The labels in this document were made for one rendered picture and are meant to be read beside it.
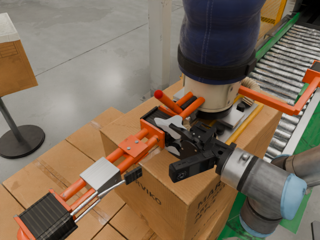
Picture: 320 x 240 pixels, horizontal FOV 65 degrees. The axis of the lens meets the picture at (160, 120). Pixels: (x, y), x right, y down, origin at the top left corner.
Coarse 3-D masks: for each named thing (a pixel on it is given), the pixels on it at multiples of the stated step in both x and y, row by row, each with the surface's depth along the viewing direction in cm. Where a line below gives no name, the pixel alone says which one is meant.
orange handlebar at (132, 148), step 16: (192, 96) 78; (256, 96) 77; (304, 96) 76; (288, 112) 73; (144, 128) 67; (128, 144) 62; (144, 144) 62; (112, 160) 60; (128, 160) 59; (64, 192) 53
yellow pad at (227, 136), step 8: (240, 96) 96; (240, 104) 88; (248, 104) 92; (256, 104) 92; (248, 112) 88; (256, 112) 89; (216, 120) 86; (240, 120) 85; (248, 120) 86; (208, 128) 84; (216, 128) 80; (224, 128) 80; (240, 128) 83; (224, 136) 80; (232, 136) 81
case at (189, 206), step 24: (168, 96) 99; (120, 120) 89; (264, 120) 89; (240, 144) 80; (264, 144) 104; (144, 168) 74; (168, 168) 74; (120, 192) 106; (144, 192) 85; (168, 192) 70; (192, 192) 68; (216, 192) 82; (144, 216) 99; (168, 216) 80; (192, 216) 74
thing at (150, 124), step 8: (152, 112) 70; (160, 112) 70; (168, 112) 69; (144, 120) 66; (152, 120) 68; (152, 128) 65; (160, 128) 66; (160, 136) 64; (168, 136) 64; (160, 144) 66; (168, 144) 66
